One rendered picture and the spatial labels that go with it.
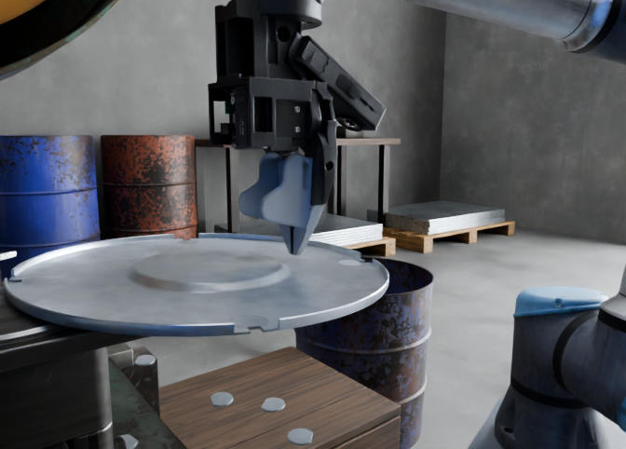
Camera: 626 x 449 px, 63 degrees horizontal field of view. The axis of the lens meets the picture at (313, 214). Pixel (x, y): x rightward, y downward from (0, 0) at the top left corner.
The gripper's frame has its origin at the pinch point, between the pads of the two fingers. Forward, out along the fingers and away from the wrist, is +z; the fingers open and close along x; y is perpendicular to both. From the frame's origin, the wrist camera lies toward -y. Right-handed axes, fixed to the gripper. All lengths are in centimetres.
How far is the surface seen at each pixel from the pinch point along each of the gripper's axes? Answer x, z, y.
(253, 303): 9.2, 1.4, 10.4
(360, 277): 7.6, 1.9, -0.5
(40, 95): -330, -33, -34
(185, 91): -330, -40, -131
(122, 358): -21.1, 16.3, 10.7
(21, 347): 6.9, 1.9, 23.6
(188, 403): -55, 45, -11
